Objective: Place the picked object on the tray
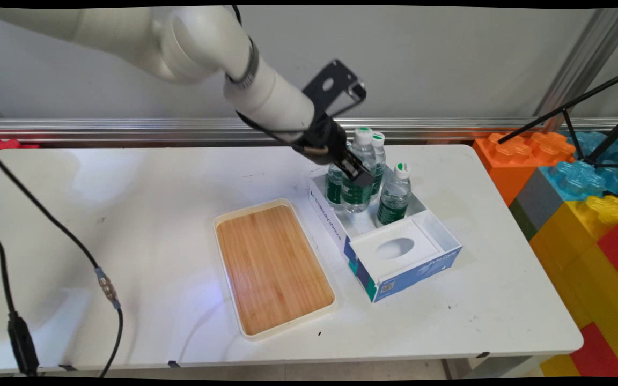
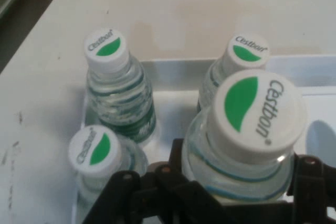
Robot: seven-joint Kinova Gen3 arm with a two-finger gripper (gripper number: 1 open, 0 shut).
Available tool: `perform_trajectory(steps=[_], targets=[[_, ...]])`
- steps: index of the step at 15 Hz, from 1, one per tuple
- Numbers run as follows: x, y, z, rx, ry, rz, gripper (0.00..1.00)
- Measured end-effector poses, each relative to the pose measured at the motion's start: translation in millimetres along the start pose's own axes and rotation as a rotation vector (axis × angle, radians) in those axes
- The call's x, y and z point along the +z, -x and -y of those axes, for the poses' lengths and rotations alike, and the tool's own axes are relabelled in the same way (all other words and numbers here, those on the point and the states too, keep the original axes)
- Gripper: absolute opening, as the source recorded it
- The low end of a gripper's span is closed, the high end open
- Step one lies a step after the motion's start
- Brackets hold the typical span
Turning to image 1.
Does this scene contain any grey giant building block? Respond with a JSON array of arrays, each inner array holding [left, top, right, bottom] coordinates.
[[517, 169, 565, 232]]

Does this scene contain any yellow giant building block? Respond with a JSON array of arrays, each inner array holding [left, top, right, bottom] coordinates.
[[529, 196, 618, 377]]

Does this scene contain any grey table frame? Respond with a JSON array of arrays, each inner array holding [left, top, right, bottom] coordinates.
[[443, 356, 554, 379]]

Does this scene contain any black cable with adapter block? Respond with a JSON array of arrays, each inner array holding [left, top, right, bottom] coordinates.
[[0, 221, 40, 377]]

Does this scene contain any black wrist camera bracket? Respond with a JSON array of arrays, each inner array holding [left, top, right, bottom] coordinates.
[[302, 60, 367, 117]]

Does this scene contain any orange giant building block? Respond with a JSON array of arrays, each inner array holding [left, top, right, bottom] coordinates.
[[473, 132, 577, 207]]

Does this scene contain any aluminium profile rail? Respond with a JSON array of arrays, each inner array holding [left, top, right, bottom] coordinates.
[[0, 118, 618, 146]]

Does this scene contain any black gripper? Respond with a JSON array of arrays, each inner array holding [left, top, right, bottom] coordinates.
[[299, 119, 373, 188]]

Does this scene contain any green giant building block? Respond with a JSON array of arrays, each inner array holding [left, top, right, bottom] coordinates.
[[509, 199, 538, 242]]

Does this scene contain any aluminium profile post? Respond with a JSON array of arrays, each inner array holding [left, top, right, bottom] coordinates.
[[534, 8, 618, 133]]

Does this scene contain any green label water bottle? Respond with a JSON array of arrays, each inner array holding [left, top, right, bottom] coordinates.
[[369, 132, 388, 197], [326, 140, 352, 207], [341, 127, 378, 214], [376, 162, 413, 226]]

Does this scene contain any white and blue cardboard box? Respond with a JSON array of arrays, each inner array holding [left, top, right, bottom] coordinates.
[[309, 169, 464, 304]]

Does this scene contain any black tripod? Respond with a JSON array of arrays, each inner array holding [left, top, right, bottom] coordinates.
[[497, 67, 618, 170]]

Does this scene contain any bamboo tray with cream rim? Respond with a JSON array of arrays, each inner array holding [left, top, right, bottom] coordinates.
[[214, 199, 337, 341]]

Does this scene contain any blue giant building block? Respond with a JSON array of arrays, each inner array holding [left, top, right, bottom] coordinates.
[[540, 131, 618, 202]]

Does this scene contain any black cable with metal connector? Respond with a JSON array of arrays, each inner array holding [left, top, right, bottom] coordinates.
[[0, 141, 124, 378]]

